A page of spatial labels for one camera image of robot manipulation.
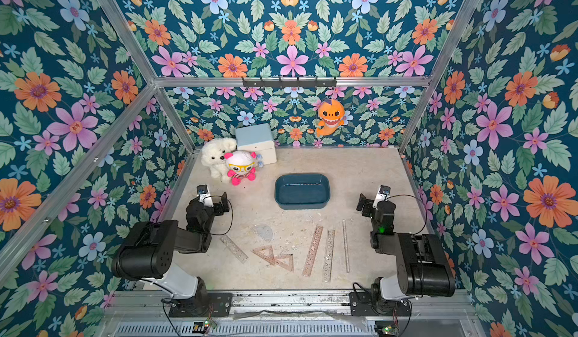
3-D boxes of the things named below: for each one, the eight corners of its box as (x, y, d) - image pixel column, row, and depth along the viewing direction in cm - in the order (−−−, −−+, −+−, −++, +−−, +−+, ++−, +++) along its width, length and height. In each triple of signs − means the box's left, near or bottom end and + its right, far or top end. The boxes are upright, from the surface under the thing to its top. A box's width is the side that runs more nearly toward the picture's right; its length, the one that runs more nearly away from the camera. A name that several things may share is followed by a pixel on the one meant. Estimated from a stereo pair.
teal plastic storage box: (275, 210, 99) (273, 200, 92) (278, 183, 108) (276, 172, 102) (329, 210, 99) (330, 200, 92) (327, 183, 108) (328, 172, 102)
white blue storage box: (242, 169, 113) (234, 148, 101) (243, 147, 123) (236, 125, 112) (276, 165, 115) (273, 144, 103) (275, 144, 125) (272, 122, 113)
